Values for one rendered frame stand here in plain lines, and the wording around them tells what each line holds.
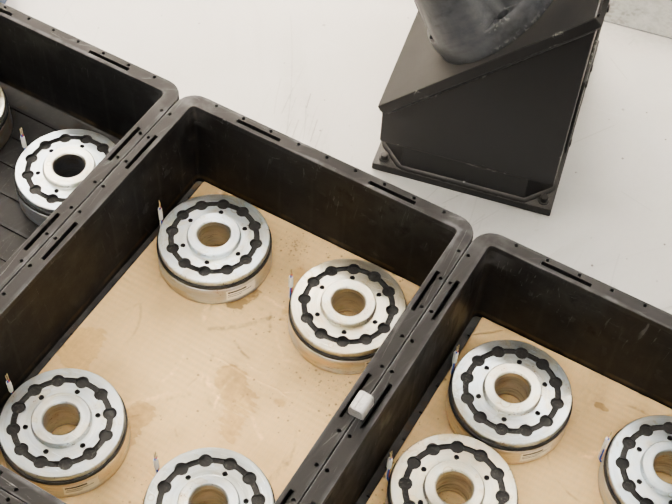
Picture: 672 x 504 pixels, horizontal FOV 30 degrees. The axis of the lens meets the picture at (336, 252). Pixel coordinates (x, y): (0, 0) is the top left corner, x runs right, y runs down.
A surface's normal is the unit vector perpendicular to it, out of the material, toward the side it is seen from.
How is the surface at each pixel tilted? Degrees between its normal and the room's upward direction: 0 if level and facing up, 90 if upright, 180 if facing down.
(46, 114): 0
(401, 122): 90
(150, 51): 0
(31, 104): 0
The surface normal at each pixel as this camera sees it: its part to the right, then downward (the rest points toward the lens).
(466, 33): -0.48, 0.54
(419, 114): -0.31, 0.76
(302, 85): 0.04, -0.60
